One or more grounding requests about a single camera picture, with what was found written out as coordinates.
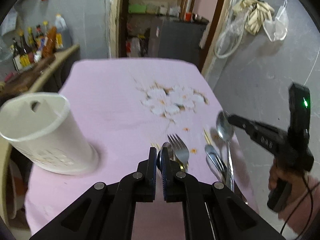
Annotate large steel spoon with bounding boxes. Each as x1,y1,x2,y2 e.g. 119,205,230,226
157,142,175,172

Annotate person's right hand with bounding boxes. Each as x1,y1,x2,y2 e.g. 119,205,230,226
268,158,309,210

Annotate steel fork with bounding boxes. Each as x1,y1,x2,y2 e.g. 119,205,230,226
167,134,189,173

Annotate wooden chopstick pair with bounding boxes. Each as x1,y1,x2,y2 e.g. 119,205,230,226
151,142,161,178

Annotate white plastic utensil basket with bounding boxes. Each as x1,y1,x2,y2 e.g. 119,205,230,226
1,92,99,176

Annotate pink floral tablecloth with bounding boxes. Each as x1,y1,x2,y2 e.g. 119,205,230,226
24,57,259,240

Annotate white plastic bag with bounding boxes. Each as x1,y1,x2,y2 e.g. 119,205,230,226
263,0,289,42

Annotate cream rubber gloves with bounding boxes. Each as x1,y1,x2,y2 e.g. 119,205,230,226
232,0,274,35

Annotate wooden cutting board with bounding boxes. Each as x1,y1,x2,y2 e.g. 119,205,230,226
1,55,56,99

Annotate dark grey cabinet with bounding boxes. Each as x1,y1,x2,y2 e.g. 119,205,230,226
147,17,206,65

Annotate red cup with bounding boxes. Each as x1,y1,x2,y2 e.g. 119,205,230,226
184,12,193,22

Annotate sauce bottles group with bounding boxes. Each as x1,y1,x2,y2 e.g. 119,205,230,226
11,21,58,72

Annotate large oil jug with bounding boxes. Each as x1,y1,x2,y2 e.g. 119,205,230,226
55,14,72,51

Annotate black cable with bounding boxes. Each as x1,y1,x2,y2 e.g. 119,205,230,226
279,172,315,235

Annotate clear hose loop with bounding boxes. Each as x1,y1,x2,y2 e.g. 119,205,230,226
213,10,247,59

